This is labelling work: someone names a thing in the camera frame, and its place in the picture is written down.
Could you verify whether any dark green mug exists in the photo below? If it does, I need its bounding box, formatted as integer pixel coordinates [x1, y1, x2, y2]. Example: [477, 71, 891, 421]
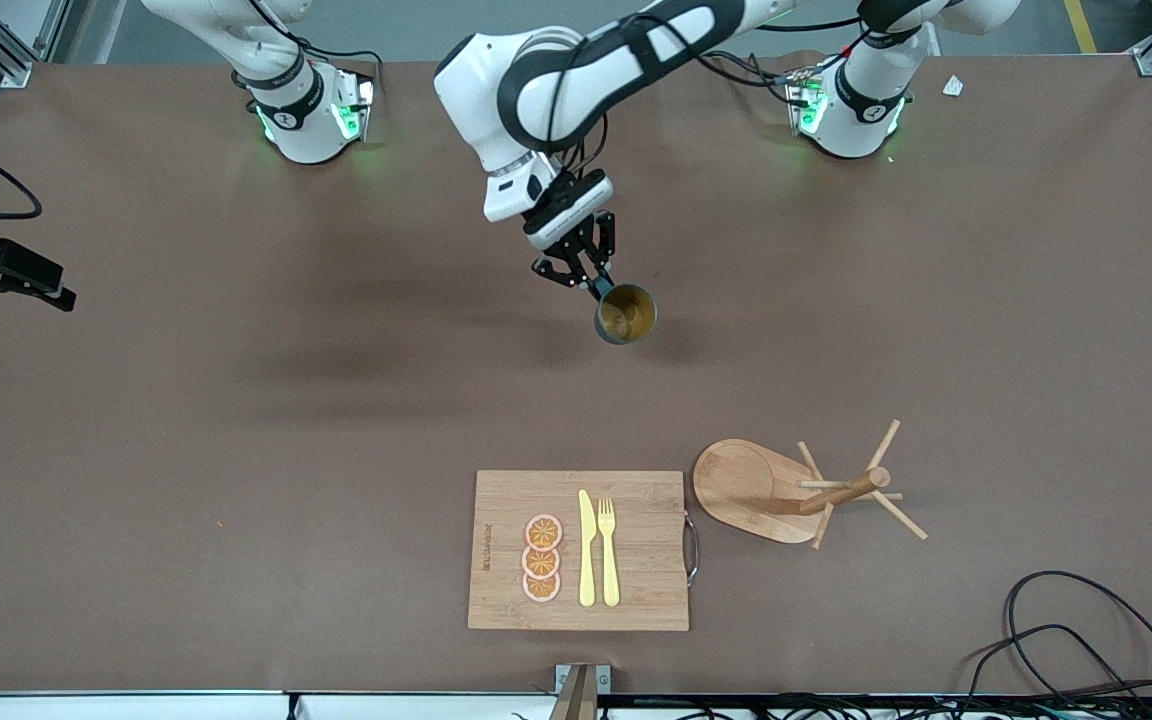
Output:
[593, 283, 658, 347]

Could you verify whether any wooden cup rack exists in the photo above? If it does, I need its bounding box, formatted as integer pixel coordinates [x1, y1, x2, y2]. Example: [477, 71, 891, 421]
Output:
[692, 419, 929, 550]

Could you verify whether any brown table mat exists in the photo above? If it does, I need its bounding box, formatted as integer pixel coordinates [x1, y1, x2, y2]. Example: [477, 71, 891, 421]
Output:
[0, 50, 1152, 696]

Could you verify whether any yellow plastic knife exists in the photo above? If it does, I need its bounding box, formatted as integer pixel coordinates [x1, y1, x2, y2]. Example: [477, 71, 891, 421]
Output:
[578, 489, 598, 608]

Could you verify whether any yellow plastic fork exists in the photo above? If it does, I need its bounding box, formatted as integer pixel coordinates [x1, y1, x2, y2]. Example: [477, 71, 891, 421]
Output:
[597, 497, 621, 608]

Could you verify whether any bamboo cutting board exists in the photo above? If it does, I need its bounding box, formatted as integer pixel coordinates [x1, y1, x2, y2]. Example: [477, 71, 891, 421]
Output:
[467, 470, 700, 632]

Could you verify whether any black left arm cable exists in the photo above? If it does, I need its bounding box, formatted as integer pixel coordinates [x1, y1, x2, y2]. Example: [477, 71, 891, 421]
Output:
[536, 15, 867, 181]

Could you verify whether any black left base cable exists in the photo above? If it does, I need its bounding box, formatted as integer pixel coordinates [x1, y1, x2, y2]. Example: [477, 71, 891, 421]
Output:
[702, 50, 807, 106]

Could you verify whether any black base cable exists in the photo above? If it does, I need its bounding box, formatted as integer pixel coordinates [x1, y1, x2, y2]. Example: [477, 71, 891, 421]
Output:
[702, 50, 807, 106]
[251, 0, 384, 99]

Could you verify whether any black right base cable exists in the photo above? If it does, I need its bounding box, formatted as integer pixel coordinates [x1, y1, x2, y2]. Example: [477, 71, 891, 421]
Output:
[251, 0, 384, 99]

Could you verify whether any grey metal mounting bracket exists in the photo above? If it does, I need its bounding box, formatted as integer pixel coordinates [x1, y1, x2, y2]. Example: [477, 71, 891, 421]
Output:
[548, 663, 612, 720]

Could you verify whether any white table edge rail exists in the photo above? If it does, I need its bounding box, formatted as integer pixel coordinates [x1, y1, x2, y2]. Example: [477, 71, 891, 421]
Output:
[0, 690, 557, 720]

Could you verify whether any thick black looped cable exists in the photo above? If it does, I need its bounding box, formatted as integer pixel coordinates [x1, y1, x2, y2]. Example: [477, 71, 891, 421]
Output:
[1004, 570, 1152, 716]

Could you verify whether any thin black cable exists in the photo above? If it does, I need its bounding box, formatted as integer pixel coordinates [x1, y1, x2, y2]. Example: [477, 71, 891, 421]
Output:
[958, 624, 1152, 706]

